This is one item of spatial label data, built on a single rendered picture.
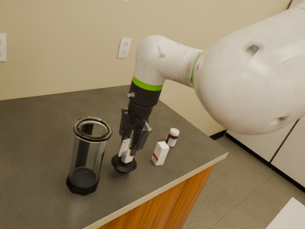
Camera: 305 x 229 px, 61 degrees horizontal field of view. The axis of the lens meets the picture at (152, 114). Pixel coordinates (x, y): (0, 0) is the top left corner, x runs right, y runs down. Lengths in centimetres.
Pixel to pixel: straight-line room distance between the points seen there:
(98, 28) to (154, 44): 69
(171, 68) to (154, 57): 5
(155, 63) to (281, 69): 46
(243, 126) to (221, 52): 8
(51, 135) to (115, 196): 36
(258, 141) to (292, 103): 294
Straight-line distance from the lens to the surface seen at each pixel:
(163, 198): 114
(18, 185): 89
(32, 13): 120
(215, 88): 28
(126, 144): 90
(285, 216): 80
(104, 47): 141
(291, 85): 27
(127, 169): 90
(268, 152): 321
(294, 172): 318
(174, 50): 69
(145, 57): 69
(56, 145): 103
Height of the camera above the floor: 160
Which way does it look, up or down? 29 degrees down
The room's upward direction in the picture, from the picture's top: 18 degrees clockwise
